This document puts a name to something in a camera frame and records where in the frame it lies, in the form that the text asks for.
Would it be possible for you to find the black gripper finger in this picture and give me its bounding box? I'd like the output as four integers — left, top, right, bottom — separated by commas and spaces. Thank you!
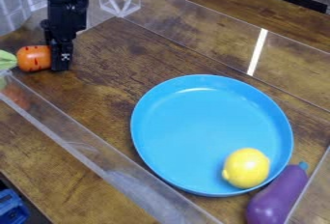
51, 41, 74, 71

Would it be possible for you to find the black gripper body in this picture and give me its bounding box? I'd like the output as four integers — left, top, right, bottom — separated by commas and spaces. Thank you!
41, 0, 90, 43

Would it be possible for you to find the orange toy carrot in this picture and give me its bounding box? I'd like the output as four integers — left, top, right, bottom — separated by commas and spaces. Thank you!
0, 45, 53, 72

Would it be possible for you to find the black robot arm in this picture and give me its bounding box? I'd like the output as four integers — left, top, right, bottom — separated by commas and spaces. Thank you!
41, 0, 90, 71

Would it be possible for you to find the blue round plastic tray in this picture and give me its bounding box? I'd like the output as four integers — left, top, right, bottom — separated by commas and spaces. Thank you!
130, 74, 294, 197

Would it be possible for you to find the blue object at corner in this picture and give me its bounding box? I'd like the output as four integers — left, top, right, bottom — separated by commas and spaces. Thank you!
0, 189, 30, 224

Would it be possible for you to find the yellow toy lemon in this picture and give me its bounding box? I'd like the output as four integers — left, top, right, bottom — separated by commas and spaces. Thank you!
222, 148, 272, 189

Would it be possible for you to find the purple toy eggplant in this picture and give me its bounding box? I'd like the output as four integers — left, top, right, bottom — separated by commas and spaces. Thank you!
246, 161, 309, 224

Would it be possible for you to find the clear acrylic enclosure wall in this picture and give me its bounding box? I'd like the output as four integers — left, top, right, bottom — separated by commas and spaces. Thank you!
0, 0, 330, 224

